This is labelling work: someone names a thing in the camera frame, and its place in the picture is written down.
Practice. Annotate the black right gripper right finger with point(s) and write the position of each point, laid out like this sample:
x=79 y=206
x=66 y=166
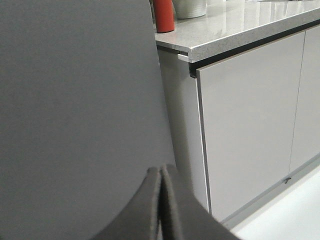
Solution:
x=181 y=214

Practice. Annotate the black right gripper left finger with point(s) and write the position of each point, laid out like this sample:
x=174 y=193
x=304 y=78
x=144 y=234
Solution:
x=139 y=219

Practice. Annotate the dark grey fridge door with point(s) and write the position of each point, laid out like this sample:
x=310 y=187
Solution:
x=82 y=114

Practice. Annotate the light grey cabinet door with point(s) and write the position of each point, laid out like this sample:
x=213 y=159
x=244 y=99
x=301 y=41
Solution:
x=306 y=138
x=249 y=106

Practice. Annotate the grey cabinet side panel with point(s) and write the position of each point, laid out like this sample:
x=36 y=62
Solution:
x=182 y=100

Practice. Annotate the speckled grey countertop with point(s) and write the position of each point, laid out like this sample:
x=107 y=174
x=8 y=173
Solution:
x=234 y=23

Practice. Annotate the white ribbed pot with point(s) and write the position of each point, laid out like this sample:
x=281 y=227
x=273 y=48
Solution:
x=187 y=9

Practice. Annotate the red vase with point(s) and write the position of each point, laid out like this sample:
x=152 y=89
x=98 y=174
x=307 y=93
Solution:
x=164 y=16

